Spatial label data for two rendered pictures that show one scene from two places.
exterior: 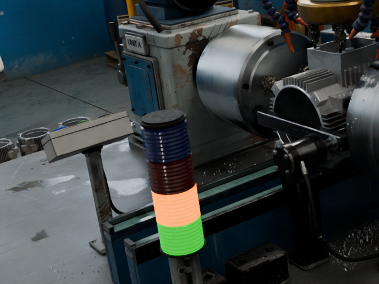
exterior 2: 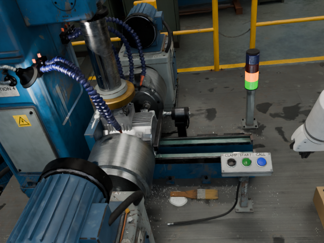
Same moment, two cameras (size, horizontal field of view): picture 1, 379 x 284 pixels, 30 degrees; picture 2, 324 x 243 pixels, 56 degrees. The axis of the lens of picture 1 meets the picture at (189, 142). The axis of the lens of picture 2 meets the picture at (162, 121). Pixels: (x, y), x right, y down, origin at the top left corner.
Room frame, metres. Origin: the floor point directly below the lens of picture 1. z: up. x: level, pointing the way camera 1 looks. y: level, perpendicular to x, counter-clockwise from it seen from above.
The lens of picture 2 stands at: (2.10, 0.47, 1.85)
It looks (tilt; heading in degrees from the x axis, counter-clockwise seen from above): 37 degrees down; 220
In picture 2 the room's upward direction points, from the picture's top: 10 degrees counter-clockwise
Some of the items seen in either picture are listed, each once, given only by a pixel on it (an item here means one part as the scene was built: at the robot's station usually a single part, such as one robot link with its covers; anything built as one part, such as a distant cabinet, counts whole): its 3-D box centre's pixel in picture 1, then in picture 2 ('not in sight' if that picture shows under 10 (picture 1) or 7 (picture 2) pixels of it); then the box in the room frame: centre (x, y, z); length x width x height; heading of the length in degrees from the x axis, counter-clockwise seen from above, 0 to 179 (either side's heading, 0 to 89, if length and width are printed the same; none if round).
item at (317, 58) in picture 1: (346, 61); (118, 117); (1.40, -0.34, 1.11); 0.12 x 0.11 x 0.07; 118
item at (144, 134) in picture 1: (166, 138); (252, 57); (0.86, 0.03, 1.19); 0.06 x 0.06 x 0.04
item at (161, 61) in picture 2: not in sight; (150, 72); (0.85, -0.59, 0.99); 0.35 x 0.31 x 0.37; 28
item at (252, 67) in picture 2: (171, 170); (252, 66); (0.86, 0.03, 1.14); 0.06 x 0.06 x 0.04
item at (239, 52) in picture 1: (247, 76); (115, 184); (1.65, -0.16, 1.04); 0.37 x 0.25 x 0.25; 28
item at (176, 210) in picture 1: (176, 202); (251, 74); (0.86, 0.03, 1.10); 0.06 x 0.06 x 0.04
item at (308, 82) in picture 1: (335, 110); (132, 133); (1.38, -0.31, 1.01); 0.20 x 0.19 x 0.19; 118
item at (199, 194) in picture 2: not in sight; (194, 194); (1.40, 0.00, 0.80); 0.21 x 0.05 x 0.01; 117
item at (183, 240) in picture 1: (180, 231); (251, 83); (0.86, 0.03, 1.05); 0.06 x 0.06 x 0.04
